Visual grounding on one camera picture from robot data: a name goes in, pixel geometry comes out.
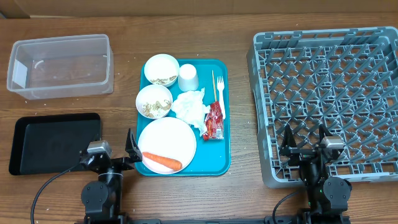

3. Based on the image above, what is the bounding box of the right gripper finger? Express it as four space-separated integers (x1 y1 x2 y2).
319 124 334 146
281 124 297 149

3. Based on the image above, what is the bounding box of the orange carrot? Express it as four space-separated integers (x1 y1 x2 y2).
142 152 182 171

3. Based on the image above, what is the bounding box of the pink bowl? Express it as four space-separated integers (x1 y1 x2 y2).
136 85 173 119

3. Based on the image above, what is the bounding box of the white bowl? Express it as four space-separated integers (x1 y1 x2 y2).
144 54 180 87

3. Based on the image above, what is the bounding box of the food scraps pile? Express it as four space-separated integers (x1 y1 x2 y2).
142 100 172 119

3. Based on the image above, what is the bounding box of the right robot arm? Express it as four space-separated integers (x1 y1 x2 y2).
279 124 352 224

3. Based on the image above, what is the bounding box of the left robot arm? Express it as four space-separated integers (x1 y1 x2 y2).
80 130 142 223

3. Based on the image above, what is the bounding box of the grey dishwasher rack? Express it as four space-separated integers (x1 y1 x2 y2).
247 27 397 188

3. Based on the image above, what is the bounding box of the white round plate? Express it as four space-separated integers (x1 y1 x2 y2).
138 117 197 175

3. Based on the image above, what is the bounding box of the black plastic tray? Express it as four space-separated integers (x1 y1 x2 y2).
9 113 102 175

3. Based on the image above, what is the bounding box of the teal serving tray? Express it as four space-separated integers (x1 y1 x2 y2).
134 58 231 177

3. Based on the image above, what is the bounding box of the crumpled white napkin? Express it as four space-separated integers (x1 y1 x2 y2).
171 88 210 136

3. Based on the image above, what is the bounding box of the red snack wrapper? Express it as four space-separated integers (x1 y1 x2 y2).
203 101 224 141

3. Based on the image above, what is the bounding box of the white paper cup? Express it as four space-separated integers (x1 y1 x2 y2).
178 63 199 92

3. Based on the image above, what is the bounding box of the white plastic fork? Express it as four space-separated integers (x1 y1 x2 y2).
216 76 226 119

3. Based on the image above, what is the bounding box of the wooden chopstick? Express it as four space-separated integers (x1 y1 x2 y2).
211 70 218 101

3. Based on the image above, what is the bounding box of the clear plastic bin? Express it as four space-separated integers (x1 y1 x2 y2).
7 34 114 100

